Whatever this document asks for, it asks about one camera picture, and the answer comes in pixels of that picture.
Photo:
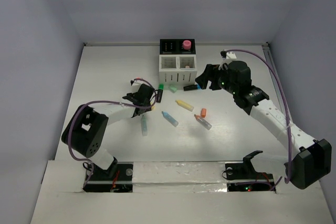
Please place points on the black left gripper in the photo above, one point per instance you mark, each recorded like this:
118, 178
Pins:
130, 94

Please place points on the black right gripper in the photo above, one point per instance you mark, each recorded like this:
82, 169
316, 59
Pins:
209, 73

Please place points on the black green capped highlighter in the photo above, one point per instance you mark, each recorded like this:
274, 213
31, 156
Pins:
160, 93

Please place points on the black blue capped highlighter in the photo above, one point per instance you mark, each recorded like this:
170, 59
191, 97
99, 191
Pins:
191, 87

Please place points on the pink capped glue bottle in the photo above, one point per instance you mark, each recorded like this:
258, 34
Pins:
187, 44

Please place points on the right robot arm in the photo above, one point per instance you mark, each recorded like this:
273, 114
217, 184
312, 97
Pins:
308, 159

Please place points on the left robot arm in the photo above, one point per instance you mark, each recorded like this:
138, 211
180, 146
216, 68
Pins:
85, 131

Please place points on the green pastel highlighter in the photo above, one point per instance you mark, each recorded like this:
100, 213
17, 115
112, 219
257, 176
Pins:
144, 126

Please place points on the green marker cap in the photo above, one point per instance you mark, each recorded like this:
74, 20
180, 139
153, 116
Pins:
173, 88

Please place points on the blue pastel highlighter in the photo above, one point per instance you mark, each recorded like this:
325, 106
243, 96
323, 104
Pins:
170, 119

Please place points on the orange marker cap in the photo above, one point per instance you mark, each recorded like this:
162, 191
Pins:
203, 112

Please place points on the white slatted organizer box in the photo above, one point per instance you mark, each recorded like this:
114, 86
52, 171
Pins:
172, 70

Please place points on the yellow pastel highlighter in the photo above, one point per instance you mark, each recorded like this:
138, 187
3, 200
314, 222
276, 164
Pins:
184, 105

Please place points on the orange pastel highlighter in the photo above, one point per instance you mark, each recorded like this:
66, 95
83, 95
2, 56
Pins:
203, 122

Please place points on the black slatted organizer box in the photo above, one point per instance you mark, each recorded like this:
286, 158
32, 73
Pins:
176, 47

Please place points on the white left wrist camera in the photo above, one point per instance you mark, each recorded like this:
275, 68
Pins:
135, 82

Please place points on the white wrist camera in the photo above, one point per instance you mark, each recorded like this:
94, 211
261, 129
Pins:
135, 82
228, 56

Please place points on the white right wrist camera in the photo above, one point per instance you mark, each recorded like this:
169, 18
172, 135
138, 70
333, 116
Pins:
228, 56

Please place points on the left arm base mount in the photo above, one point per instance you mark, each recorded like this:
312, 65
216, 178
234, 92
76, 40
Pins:
119, 182

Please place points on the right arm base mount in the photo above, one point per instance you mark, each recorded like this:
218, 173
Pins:
242, 177

